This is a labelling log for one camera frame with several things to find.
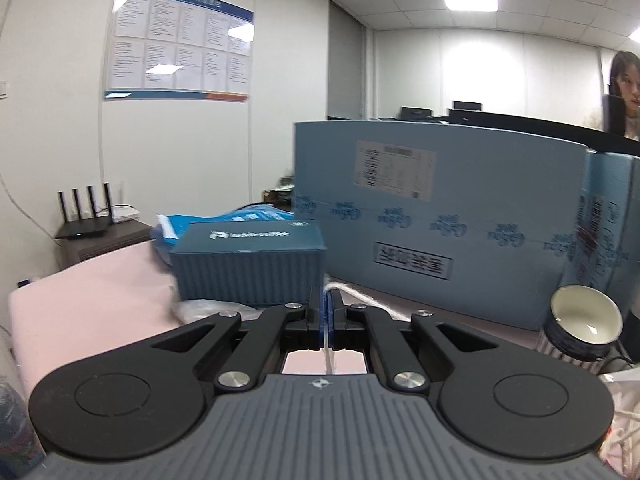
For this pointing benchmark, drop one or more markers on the white shoelace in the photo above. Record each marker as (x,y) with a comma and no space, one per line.
(349,348)

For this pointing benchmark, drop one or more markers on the blue coffee box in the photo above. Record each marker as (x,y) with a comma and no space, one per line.
(255,263)

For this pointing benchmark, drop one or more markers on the black wifi router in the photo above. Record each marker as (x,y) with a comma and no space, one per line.
(82,226)

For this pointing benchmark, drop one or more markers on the blue cardboard box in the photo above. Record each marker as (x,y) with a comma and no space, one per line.
(605,251)
(472,220)

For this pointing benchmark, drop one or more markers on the black white striped bowl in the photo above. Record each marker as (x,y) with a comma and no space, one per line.
(581,328)

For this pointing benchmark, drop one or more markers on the red white plastic bag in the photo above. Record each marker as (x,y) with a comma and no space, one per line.
(621,447)

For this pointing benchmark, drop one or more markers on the wall poster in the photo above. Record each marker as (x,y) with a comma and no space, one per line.
(179,50)

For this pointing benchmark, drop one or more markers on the person in background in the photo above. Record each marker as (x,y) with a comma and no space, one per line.
(625,83)

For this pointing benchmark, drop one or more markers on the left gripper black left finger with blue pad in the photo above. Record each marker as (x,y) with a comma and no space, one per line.
(266,342)

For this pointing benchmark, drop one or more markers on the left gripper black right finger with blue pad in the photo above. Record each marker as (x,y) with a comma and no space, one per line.
(373,332)

